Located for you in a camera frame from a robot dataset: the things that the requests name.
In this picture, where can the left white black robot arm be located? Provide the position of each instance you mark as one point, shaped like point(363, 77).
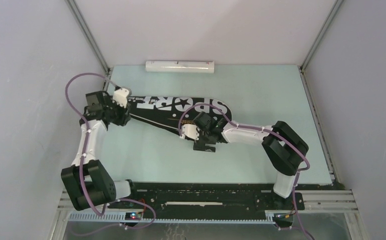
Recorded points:
point(87, 182)

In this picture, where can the left electronics board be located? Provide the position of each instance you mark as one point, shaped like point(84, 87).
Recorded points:
point(133, 216)

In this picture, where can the white shuttlecock tube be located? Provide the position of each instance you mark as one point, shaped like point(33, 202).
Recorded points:
point(178, 66)

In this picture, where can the electronics board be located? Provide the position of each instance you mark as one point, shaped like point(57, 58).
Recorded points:
point(283, 221)
point(133, 216)

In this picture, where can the black racket cover bag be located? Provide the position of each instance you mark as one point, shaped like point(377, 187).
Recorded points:
point(164, 112)

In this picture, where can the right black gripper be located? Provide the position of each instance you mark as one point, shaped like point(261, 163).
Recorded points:
point(199, 145)

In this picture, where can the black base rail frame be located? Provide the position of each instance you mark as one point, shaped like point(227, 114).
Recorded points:
point(183, 203)

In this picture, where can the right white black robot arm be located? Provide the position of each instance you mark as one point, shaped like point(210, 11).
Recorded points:
point(285, 149)

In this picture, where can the right electronics board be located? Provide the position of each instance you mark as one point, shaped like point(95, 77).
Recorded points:
point(283, 221)

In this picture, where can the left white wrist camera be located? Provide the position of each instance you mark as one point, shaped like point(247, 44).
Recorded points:
point(121, 95)

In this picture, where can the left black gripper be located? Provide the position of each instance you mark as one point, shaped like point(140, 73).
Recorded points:
point(125, 114)

